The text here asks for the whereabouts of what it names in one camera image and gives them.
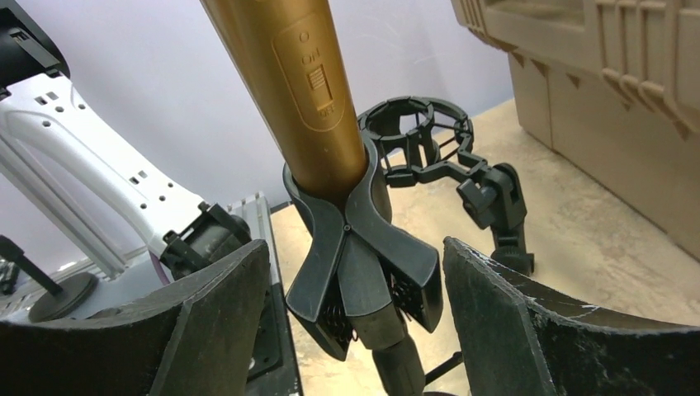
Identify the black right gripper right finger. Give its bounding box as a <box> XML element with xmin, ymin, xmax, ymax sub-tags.
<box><xmin>442</xmin><ymin>237</ymin><xmax>699</xmax><ymax>395</ymax></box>

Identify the black round base stand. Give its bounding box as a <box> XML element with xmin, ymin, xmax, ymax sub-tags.
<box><xmin>1</xmin><ymin>235</ymin><xmax>99</xmax><ymax>323</ymax></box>

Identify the black mounting rail base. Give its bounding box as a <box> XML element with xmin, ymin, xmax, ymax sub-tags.
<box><xmin>245</xmin><ymin>283</ymin><xmax>304</xmax><ymax>395</ymax></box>

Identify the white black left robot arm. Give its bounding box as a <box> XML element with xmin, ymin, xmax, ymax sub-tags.
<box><xmin>1</xmin><ymin>1</ymin><xmax>252</xmax><ymax>279</ymax></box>

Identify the aluminium frame rail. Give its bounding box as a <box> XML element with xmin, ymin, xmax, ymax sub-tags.
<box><xmin>0</xmin><ymin>191</ymin><xmax>275</xmax><ymax>323</ymax></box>

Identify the black tripod shock mount stand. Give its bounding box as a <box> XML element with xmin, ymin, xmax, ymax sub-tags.
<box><xmin>357</xmin><ymin>97</ymin><xmax>535</xmax><ymax>276</ymax></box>

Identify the black round gold-mic stand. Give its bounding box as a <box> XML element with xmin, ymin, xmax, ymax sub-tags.
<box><xmin>283</xmin><ymin>139</ymin><xmax>443</xmax><ymax>395</ymax></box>

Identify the tan plastic hard case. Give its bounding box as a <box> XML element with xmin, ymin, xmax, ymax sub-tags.
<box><xmin>452</xmin><ymin>1</ymin><xmax>699</xmax><ymax>256</ymax></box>

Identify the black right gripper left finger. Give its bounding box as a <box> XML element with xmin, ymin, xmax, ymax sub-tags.
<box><xmin>1</xmin><ymin>239</ymin><xmax>270</xmax><ymax>395</ymax></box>

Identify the gold microphone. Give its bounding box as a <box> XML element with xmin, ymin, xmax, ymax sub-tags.
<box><xmin>202</xmin><ymin>1</ymin><xmax>367</xmax><ymax>206</ymax></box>

